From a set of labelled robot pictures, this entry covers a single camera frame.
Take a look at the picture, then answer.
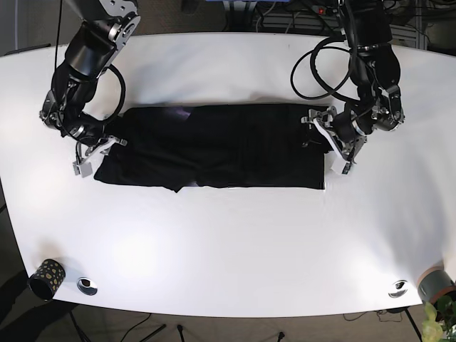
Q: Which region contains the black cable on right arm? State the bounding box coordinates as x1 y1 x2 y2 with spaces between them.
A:
54 0 128 122

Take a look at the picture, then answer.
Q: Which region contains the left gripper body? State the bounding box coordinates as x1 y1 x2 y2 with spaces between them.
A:
301 107 367 175

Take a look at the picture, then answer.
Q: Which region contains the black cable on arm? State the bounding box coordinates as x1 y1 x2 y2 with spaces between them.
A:
289 36 357 102
54 0 128 122

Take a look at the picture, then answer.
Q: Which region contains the black floral cup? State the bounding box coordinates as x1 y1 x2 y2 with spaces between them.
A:
28 259 66 301

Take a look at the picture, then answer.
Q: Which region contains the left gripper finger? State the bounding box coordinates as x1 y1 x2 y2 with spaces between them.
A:
300 125 326 149

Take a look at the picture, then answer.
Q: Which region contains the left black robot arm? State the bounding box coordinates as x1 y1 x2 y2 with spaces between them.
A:
303 1 405 175

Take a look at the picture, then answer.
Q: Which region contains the grey plant pot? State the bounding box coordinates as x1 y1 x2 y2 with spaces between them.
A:
418 267 455 304

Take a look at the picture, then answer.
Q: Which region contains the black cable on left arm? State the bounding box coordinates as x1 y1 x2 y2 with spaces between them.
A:
289 36 357 102

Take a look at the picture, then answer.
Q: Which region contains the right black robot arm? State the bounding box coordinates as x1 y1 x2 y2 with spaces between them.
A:
39 0 140 177

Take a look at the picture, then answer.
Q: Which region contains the right metal table grommet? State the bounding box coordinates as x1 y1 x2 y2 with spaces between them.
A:
388 280 409 299

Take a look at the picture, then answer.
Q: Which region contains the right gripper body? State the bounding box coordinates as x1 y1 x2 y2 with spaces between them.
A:
71 133 128 178

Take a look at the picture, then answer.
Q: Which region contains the metal table grommet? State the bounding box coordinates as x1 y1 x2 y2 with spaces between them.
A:
76 277 98 296
388 280 409 299

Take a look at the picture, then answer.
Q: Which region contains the left metal table grommet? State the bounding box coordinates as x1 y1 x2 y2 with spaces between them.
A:
76 277 98 296

